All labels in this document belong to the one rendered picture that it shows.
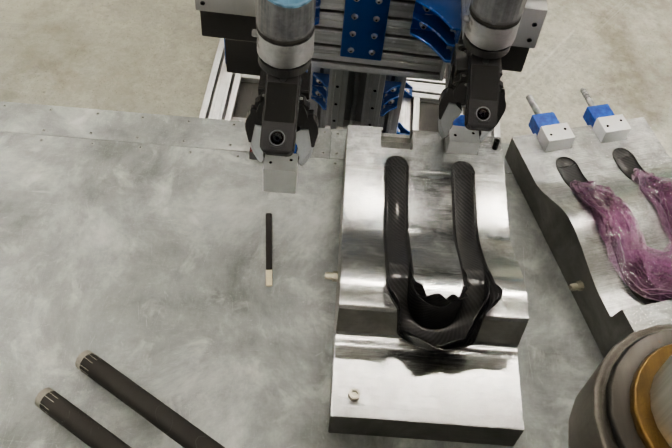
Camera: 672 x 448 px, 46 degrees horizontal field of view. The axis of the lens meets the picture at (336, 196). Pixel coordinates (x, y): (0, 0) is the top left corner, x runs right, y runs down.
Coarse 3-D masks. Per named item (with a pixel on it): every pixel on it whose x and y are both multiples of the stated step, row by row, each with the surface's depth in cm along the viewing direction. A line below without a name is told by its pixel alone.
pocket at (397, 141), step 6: (384, 138) 136; (390, 138) 136; (396, 138) 136; (402, 138) 136; (408, 138) 136; (384, 144) 136; (390, 144) 136; (396, 144) 136; (402, 144) 136; (408, 144) 136
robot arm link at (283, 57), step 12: (312, 36) 102; (264, 48) 102; (276, 48) 101; (288, 48) 101; (300, 48) 102; (312, 48) 104; (264, 60) 104; (276, 60) 103; (288, 60) 102; (300, 60) 103
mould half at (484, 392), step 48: (432, 144) 133; (480, 144) 134; (432, 192) 127; (480, 192) 128; (432, 240) 121; (480, 240) 122; (336, 288) 124; (384, 288) 110; (432, 288) 111; (336, 336) 113; (384, 336) 113; (480, 336) 112; (336, 384) 109; (384, 384) 110; (432, 384) 110; (480, 384) 111; (336, 432) 111; (384, 432) 110; (432, 432) 109; (480, 432) 108
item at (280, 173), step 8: (264, 160) 120; (272, 160) 120; (280, 160) 120; (288, 160) 120; (296, 160) 120; (264, 168) 119; (272, 168) 119; (280, 168) 119; (288, 168) 119; (296, 168) 119; (264, 176) 120; (272, 176) 120; (280, 176) 120; (288, 176) 120; (296, 176) 120; (264, 184) 121; (272, 184) 121; (280, 184) 121; (288, 184) 121; (296, 184) 123; (280, 192) 123; (288, 192) 123
